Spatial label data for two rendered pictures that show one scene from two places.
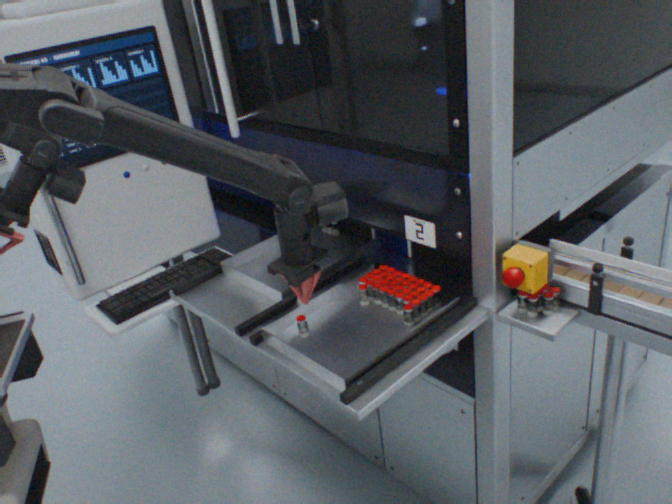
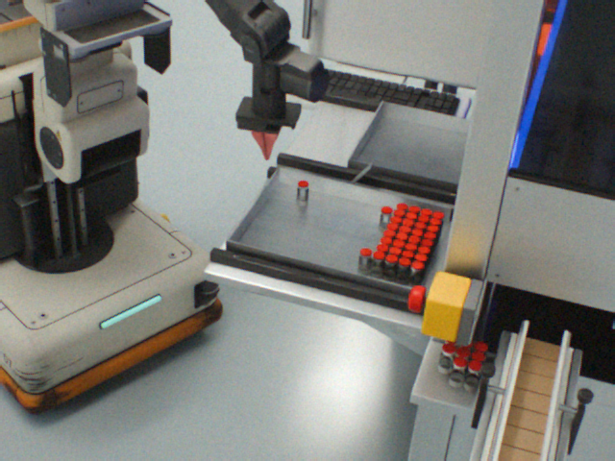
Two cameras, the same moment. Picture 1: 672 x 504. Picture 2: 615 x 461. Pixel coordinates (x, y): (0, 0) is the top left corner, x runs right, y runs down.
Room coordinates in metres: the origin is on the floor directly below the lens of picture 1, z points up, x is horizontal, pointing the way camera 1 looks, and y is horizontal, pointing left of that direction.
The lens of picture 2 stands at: (0.18, -1.16, 1.93)
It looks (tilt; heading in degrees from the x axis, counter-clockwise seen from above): 37 degrees down; 55
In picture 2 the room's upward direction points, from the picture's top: 4 degrees clockwise
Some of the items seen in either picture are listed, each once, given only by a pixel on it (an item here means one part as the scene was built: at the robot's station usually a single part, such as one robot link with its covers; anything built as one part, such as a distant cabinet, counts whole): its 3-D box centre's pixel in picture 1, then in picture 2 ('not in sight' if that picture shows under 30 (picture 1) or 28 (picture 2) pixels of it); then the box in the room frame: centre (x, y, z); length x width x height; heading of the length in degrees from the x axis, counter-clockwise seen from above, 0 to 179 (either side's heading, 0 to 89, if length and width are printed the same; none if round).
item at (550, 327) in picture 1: (542, 311); (463, 381); (1.02, -0.42, 0.87); 0.14 x 0.13 x 0.02; 129
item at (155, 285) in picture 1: (170, 281); (373, 93); (1.49, 0.49, 0.82); 0.40 x 0.14 x 0.02; 129
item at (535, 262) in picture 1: (526, 267); (451, 307); (1.00, -0.37, 0.99); 0.08 x 0.07 x 0.07; 129
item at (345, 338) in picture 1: (361, 319); (341, 231); (1.05, -0.03, 0.90); 0.34 x 0.26 x 0.04; 128
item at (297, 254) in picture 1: (296, 249); (268, 99); (0.94, 0.07, 1.14); 0.10 x 0.07 x 0.07; 137
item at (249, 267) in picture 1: (301, 254); (445, 154); (1.38, 0.09, 0.90); 0.34 x 0.26 x 0.04; 129
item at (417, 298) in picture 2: (514, 276); (421, 300); (0.97, -0.34, 0.99); 0.04 x 0.04 x 0.04; 39
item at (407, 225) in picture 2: (395, 294); (402, 243); (1.11, -0.12, 0.90); 0.18 x 0.02 x 0.05; 39
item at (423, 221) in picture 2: (402, 289); (414, 246); (1.13, -0.14, 0.90); 0.18 x 0.02 x 0.05; 39
